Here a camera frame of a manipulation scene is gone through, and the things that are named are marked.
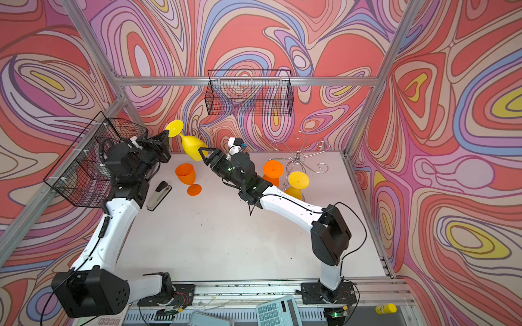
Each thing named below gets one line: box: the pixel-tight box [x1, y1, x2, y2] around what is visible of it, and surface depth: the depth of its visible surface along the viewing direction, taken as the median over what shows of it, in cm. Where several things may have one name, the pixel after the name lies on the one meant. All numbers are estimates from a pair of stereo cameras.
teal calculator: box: [255, 295, 303, 326], surface depth 70 cm
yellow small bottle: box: [375, 302, 398, 315], surface depth 65 cm
